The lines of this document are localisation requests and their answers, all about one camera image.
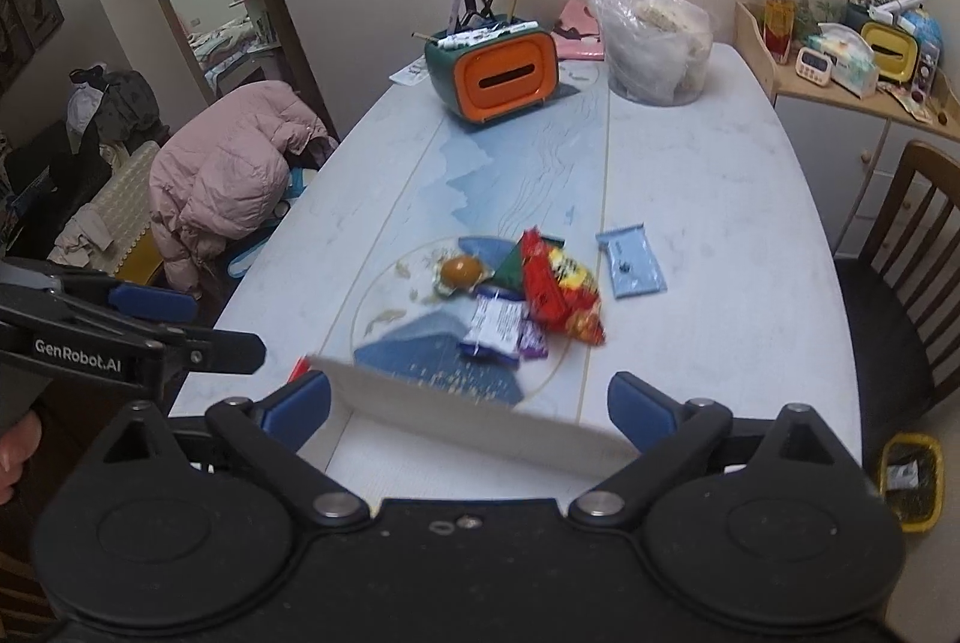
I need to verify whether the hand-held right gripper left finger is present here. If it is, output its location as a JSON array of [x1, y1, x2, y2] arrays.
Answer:
[[71, 373, 372, 528]]

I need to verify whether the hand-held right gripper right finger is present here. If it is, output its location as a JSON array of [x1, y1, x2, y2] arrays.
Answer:
[[568, 371, 871, 524]]

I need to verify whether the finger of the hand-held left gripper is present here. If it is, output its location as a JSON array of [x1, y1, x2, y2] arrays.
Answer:
[[67, 313, 267, 385], [45, 283, 200, 323]]

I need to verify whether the red snack packet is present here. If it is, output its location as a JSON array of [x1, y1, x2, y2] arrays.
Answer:
[[519, 228, 607, 345]]

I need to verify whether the light blue flat pack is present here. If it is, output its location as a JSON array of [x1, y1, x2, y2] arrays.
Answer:
[[596, 225, 668, 301]]

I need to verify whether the white red cardboard box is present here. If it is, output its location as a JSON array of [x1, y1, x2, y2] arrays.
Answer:
[[289, 350, 646, 501]]

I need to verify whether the white blue snack packet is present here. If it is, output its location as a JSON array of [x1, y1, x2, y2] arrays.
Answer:
[[459, 292, 526, 363]]

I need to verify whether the green snack packet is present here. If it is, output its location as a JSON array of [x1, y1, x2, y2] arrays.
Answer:
[[491, 238, 530, 293]]

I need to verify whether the braised egg packet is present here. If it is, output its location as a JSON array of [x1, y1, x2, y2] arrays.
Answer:
[[435, 254, 488, 298]]

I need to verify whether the person's left hand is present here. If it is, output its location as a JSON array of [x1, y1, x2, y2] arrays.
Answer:
[[0, 416, 42, 505]]

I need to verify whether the blue white tote bag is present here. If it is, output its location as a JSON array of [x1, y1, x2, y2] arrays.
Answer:
[[225, 163, 316, 277]]

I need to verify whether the cream bumpy cushion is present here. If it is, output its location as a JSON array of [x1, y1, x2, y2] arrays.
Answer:
[[49, 140, 162, 262]]

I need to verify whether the pink puffer jacket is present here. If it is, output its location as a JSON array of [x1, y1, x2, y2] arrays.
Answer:
[[150, 80, 338, 295]]

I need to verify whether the pile of clothes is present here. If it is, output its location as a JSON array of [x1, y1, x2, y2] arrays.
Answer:
[[64, 64, 164, 158]]

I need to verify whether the wooden chair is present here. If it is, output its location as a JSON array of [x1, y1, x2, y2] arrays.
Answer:
[[832, 139, 960, 415]]

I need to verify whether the yellow basket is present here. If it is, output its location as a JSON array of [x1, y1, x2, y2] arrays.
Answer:
[[877, 433, 946, 533]]

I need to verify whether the white cabinet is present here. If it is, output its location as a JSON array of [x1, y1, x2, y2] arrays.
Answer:
[[772, 95, 960, 258]]

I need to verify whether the white paper leaflet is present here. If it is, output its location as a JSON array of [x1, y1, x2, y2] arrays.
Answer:
[[388, 56, 432, 87]]

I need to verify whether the green orange tissue box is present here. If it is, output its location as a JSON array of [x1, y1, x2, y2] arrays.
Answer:
[[425, 19, 560, 127]]

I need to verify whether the clear plastic bag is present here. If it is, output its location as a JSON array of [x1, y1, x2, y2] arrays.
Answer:
[[589, 0, 713, 106]]

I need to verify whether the wooden corner shelf tray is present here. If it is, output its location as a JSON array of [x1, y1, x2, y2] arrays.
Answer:
[[733, 0, 960, 145]]

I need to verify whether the pink folder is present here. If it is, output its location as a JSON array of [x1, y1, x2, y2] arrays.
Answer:
[[551, 0, 607, 63]]

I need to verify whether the white kitchen timer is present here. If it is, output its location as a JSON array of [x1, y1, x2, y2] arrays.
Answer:
[[796, 47, 837, 87]]

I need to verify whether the white marker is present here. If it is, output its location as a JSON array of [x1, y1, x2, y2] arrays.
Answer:
[[437, 23, 537, 50]]

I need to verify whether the tissue pack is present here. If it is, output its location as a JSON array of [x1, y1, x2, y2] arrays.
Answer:
[[817, 23, 878, 98]]

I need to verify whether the orange liquid bottle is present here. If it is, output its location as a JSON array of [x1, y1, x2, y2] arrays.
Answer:
[[765, 0, 796, 53]]

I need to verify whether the blue wipes pack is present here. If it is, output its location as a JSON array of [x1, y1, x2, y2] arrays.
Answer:
[[900, 9, 942, 50]]

